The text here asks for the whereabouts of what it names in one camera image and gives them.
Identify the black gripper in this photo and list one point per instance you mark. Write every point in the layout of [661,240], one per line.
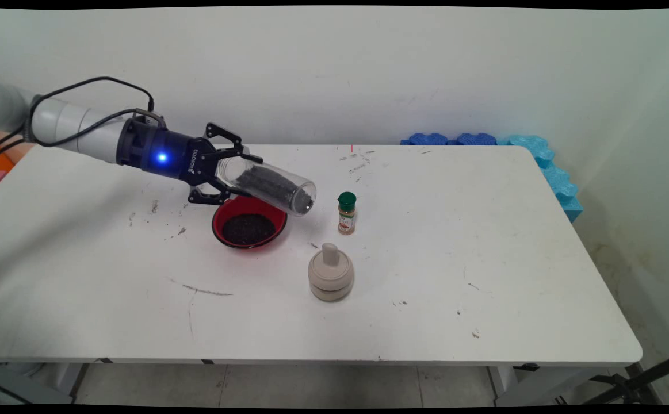
[161,150]

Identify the clear plastic jar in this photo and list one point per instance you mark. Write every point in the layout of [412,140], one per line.
[228,172]

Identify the black seeds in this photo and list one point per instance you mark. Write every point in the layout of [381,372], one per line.
[248,229]
[271,184]

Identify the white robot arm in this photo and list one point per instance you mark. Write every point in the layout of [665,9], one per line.
[69,123]

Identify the red bowl black rim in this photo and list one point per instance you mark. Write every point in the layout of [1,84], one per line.
[242,208]

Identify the spice bottle green cap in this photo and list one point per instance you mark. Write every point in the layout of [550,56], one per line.
[346,221]

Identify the white table leg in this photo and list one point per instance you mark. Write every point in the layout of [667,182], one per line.
[61,379]

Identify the light blue foam mat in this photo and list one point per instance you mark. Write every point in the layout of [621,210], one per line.
[547,172]

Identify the black tripod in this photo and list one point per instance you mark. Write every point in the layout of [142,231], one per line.
[656,369]

